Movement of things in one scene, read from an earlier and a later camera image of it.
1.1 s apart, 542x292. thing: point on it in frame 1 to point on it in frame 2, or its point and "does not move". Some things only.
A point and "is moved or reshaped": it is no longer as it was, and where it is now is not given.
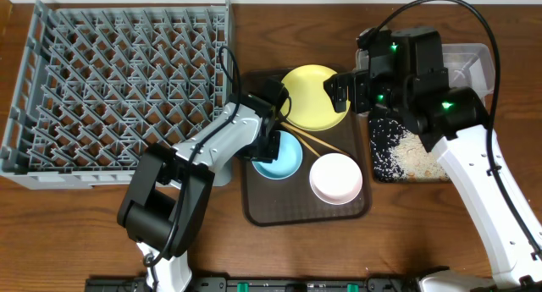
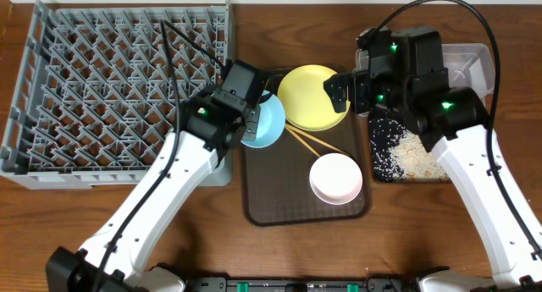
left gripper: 275,119 to 251,125
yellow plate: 310,105 does not move
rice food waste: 400,155 does not move
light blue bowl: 288,162 is moved or reshaped
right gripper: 357,80 does not move
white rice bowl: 335,179 does not move
